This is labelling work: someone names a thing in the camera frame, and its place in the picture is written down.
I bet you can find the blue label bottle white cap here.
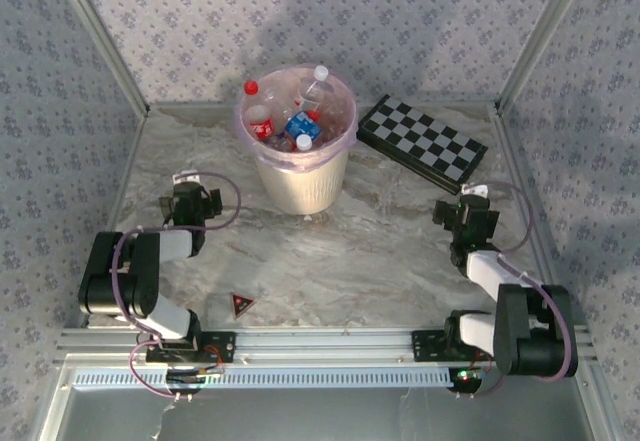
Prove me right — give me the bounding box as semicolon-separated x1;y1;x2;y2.
284;110;322;153

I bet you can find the white ribbed waste bin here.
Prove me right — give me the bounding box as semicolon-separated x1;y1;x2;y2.
252;145;351;215

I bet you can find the black white folding chessboard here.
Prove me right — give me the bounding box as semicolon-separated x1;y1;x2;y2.
355;93;489;196

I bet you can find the red black triangle sticker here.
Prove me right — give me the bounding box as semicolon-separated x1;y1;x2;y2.
230;293;257;318

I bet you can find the small circuit board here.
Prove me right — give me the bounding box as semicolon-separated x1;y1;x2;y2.
164;368;224;395
447;366;484;395

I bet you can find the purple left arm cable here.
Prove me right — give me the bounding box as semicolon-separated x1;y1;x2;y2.
112;173;242;402

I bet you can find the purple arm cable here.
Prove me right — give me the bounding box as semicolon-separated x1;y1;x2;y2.
454;180;576;402
112;173;242;402

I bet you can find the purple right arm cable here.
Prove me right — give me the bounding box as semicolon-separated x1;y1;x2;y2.
454;180;576;402

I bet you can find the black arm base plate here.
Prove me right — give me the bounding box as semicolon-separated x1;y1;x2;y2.
146;330;237;365
411;329;501;363

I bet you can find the aluminium mounting rail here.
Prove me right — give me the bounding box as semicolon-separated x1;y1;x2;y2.
54;325;599;368

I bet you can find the aluminium frame post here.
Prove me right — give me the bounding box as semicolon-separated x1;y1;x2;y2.
494;0;599;112
47;0;151;115

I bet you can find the white slotted cable duct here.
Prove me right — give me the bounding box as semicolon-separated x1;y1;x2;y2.
72;368;451;390

